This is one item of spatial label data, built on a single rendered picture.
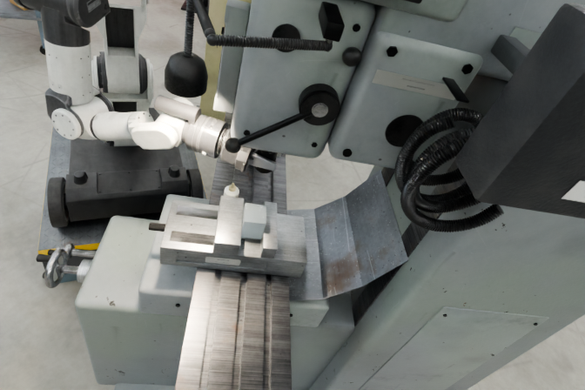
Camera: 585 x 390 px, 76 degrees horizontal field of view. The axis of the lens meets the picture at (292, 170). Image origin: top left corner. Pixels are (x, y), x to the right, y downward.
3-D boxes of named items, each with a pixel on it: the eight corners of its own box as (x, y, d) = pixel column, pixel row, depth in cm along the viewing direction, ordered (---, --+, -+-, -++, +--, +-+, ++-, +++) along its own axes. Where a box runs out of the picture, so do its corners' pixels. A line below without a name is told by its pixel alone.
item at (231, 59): (212, 110, 75) (225, 4, 61) (215, 99, 78) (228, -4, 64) (232, 114, 76) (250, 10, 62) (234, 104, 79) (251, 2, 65)
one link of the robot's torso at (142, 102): (101, 126, 167) (90, 44, 129) (149, 125, 176) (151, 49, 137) (103, 155, 161) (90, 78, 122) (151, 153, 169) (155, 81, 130)
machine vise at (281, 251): (159, 264, 89) (159, 236, 82) (171, 216, 100) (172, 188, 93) (300, 278, 96) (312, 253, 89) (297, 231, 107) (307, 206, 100)
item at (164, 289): (137, 315, 99) (136, 292, 91) (166, 215, 125) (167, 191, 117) (318, 330, 108) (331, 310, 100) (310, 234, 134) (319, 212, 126)
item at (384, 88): (327, 163, 71) (380, 31, 55) (317, 96, 89) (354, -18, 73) (417, 178, 75) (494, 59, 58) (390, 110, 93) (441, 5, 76)
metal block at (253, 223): (239, 237, 91) (244, 221, 87) (241, 218, 95) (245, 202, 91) (261, 239, 92) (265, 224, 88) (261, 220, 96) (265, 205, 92)
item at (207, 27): (187, -7, 55) (187, -17, 54) (197, -6, 55) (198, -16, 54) (206, 48, 44) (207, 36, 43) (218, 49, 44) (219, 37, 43)
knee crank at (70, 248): (45, 261, 129) (42, 251, 125) (52, 246, 133) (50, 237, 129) (111, 268, 133) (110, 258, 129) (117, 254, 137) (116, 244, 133)
